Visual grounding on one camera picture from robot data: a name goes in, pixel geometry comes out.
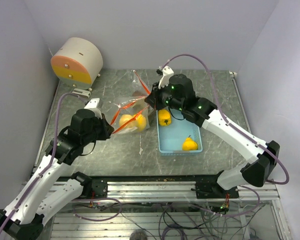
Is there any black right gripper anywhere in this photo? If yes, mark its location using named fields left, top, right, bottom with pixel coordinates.
left=144, top=80, right=184, bottom=112

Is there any clear orange zip top bag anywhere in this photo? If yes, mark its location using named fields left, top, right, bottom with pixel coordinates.
left=130, top=70, right=151, bottom=112

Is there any yellow bell pepper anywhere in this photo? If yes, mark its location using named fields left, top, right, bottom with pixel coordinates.
left=157, top=109, right=172, bottom=126

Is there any orange fruit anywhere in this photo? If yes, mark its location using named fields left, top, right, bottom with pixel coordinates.
left=182, top=135, right=198, bottom=151
left=135, top=114, right=147, bottom=132

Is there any yellow lemon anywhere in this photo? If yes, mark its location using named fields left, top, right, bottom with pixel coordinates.
left=119, top=114, right=136, bottom=128

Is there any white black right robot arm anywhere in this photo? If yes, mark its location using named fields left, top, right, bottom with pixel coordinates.
left=145, top=74, right=280, bottom=198

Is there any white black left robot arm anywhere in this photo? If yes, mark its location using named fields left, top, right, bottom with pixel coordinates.
left=0, top=107, right=114, bottom=240

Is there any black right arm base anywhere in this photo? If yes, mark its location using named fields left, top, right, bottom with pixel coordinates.
left=191, top=170, right=239, bottom=199

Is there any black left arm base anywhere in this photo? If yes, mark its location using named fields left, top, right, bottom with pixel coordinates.
left=70, top=171, right=108, bottom=199

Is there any light blue plastic basket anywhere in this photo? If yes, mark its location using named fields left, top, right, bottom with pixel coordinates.
left=156, top=109, right=203, bottom=156

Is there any cream cylindrical drawer box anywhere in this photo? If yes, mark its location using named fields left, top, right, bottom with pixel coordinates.
left=50, top=37, right=104, bottom=90

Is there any white corner clip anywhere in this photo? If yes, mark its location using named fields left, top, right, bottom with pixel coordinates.
left=229, top=71, right=237, bottom=78

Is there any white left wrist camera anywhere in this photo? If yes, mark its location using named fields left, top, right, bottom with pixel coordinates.
left=84, top=98, right=103, bottom=119

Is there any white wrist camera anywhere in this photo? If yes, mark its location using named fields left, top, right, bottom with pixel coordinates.
left=84, top=98, right=103, bottom=119
left=156, top=66, right=174, bottom=89

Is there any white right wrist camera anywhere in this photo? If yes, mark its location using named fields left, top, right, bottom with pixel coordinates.
left=156, top=66, right=174, bottom=89

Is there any small white metal bracket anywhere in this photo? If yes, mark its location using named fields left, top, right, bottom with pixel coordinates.
left=72, top=88, right=91, bottom=98

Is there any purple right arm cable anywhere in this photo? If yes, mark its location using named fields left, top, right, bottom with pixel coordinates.
left=159, top=53, right=290, bottom=185

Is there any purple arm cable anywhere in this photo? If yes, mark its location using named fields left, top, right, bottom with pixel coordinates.
left=159, top=53, right=290, bottom=185
left=0, top=92, right=87, bottom=240

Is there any aluminium rail frame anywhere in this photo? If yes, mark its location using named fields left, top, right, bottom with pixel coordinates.
left=17, top=181, right=281, bottom=240

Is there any purple floor cable loop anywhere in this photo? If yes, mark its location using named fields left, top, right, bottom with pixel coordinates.
left=72, top=198, right=125, bottom=222

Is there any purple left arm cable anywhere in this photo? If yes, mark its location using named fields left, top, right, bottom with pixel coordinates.
left=0, top=92, right=87, bottom=240

